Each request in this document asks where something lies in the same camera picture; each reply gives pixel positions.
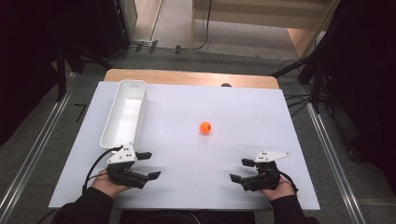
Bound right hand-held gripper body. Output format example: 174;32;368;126
241;149;290;192

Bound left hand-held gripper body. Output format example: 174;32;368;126
106;142;149;189

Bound long white plastic tray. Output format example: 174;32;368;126
99;79;149;151

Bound orange ball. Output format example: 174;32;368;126
199;121;213;135

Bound person's right hand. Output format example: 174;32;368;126
260;175;297;202

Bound person's left hand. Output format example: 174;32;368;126
91;169;132;200

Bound white board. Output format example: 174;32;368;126
48;81;321;212

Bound wooden table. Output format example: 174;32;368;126
103;68;280;91

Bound black metal stand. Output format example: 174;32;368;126
270;43;326;115
55;41;86;103

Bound black cabinet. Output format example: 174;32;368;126
92;0;133;60

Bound right hand-held gripper cable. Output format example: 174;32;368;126
277;171;299;192

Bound hand-held gripper cable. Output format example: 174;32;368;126
277;171;299;192
81;145;124;194

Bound left hand-held gripper cable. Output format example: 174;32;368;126
81;145;124;194

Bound metal floor rail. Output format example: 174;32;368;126
305;102;368;224
0;72;78;218

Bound black floor cables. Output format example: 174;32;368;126
283;91;313;118

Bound hanging black cable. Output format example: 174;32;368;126
190;0;214;51

